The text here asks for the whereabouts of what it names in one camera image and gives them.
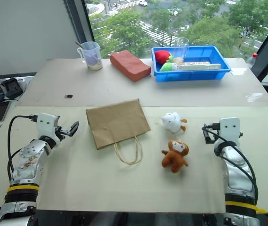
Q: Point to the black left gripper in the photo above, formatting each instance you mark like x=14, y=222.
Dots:
x=59, y=132

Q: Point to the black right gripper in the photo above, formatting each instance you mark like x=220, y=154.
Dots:
x=213, y=139

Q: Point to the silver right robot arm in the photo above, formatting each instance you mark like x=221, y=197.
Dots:
x=236, y=174

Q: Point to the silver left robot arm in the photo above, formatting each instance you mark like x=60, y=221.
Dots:
x=27, y=162

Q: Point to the brown paper bag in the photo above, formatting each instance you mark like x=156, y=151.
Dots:
x=117, y=124

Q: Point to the small black clip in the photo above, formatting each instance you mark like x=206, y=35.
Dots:
x=68, y=96

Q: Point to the white plush chicken toy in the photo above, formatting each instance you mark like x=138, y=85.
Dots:
x=172, y=121

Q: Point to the brown plush monkey toy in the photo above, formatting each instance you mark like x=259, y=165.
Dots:
x=175, y=156

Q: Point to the blue plastic bin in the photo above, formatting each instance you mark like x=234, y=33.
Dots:
x=195, y=71

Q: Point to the long white box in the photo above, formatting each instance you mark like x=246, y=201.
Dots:
x=199, y=67

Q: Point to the black charger box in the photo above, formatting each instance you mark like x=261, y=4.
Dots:
x=12, y=88

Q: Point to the patterned flat box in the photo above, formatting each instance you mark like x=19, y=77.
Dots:
x=196, y=62

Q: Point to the clear measuring jug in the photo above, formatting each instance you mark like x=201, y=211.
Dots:
x=91, y=56

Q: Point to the green plush toy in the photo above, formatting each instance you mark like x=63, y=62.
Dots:
x=168, y=67

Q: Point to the stirring stick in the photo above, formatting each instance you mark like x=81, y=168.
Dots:
x=79, y=44

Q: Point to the red brick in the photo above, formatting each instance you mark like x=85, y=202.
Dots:
x=130, y=64

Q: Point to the clear bottle red cap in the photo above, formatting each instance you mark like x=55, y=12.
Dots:
x=252, y=60

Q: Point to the clear plastic cup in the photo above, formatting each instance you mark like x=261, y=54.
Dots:
x=181, y=50

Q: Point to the red strawberry plush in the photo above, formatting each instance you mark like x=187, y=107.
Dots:
x=162, y=56

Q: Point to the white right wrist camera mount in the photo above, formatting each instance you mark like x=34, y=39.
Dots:
x=229, y=129

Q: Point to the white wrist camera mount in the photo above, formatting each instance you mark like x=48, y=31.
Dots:
x=45, y=122
x=229, y=129

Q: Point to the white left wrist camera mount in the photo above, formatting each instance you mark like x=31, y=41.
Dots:
x=45, y=122

